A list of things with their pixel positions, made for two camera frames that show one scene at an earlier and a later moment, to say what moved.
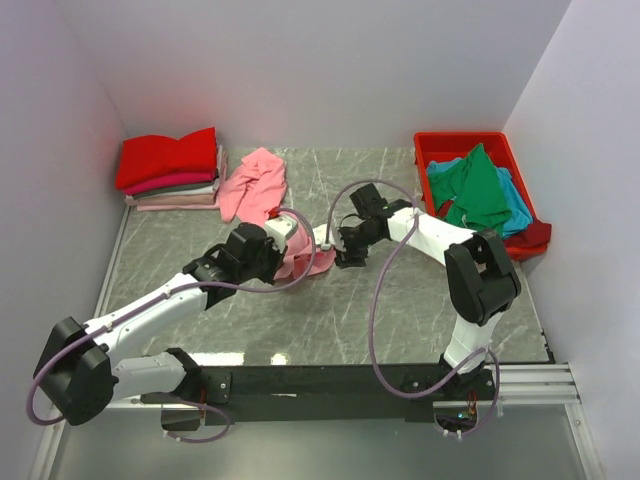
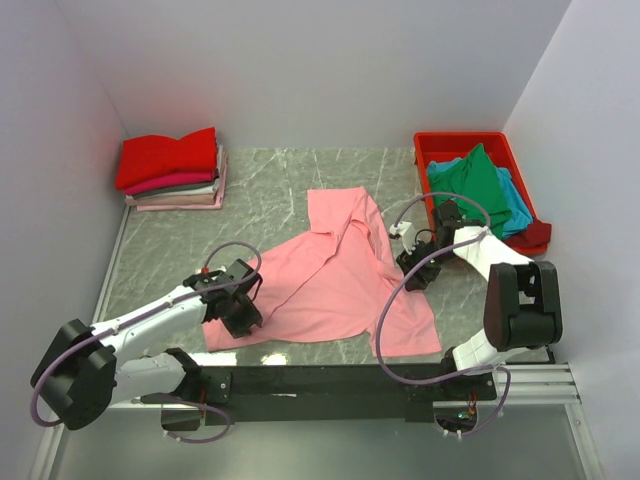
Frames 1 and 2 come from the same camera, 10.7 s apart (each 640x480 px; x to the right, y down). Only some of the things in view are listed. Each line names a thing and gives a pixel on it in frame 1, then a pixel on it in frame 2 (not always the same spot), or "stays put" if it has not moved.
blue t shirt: (520, 214) stays put
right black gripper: (345, 259) to (416, 281)
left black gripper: (277, 256) to (252, 315)
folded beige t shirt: (210, 198) stays put
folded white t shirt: (190, 193) stays put
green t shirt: (475, 190) stays put
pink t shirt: (254, 187) to (340, 281)
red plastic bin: (430, 147) stays put
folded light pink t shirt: (213, 206) stays put
